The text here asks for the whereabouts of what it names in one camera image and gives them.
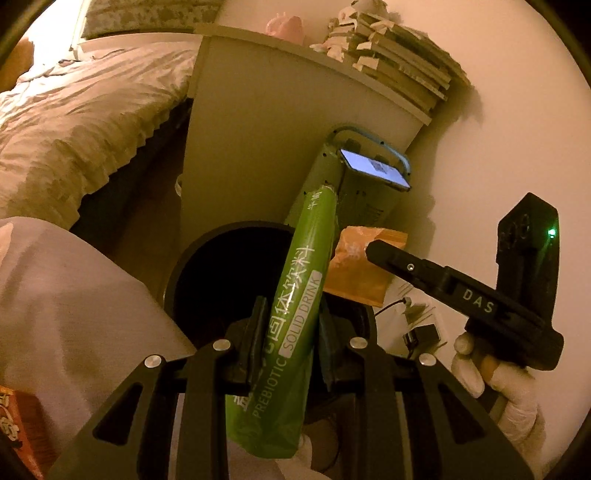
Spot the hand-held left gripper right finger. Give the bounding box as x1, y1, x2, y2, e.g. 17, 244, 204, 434
316, 298, 536, 480

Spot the brown wooden furniture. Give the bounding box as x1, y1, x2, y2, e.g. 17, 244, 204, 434
7, 41, 37, 89

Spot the white wall socket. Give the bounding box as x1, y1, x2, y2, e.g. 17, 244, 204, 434
401, 281, 441, 326

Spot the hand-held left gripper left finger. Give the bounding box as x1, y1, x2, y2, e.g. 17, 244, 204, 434
46, 295, 273, 480

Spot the bed with beige cover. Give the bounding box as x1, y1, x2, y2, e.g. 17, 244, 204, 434
0, 39, 199, 232

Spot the light blue space heater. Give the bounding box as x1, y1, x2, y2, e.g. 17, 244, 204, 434
284, 124, 411, 234

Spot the pink plush toy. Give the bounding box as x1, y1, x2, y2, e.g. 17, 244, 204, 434
265, 11, 305, 44

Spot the stack of books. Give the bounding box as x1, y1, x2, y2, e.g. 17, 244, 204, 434
309, 4, 472, 116

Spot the person's right hand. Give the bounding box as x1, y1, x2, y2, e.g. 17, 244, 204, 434
451, 331, 542, 468

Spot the green drink powder packet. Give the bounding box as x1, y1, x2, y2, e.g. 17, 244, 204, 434
225, 184, 338, 460

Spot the patterned padded headboard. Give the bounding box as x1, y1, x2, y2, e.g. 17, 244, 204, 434
81, 0, 227, 40

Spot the orange snack packet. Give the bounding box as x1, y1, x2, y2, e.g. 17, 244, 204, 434
323, 226, 409, 308

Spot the orange printed snack box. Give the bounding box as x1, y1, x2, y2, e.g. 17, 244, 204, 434
0, 385, 48, 480

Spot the thin black cable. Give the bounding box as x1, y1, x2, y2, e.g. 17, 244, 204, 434
374, 298, 414, 320

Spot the black round trash bin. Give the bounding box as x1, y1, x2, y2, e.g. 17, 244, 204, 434
164, 222, 377, 416

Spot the dark bed base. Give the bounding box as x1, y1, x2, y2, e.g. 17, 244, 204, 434
69, 99, 192, 236

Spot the black plug adapter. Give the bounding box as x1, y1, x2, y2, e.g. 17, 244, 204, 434
403, 323, 440, 360

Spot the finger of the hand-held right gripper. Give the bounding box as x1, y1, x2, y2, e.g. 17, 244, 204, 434
365, 239, 452, 297

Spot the white nightstand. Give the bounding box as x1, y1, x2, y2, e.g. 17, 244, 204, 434
178, 25, 432, 278

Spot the smartphone with lit screen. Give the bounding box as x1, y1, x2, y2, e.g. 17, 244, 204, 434
339, 148, 411, 191

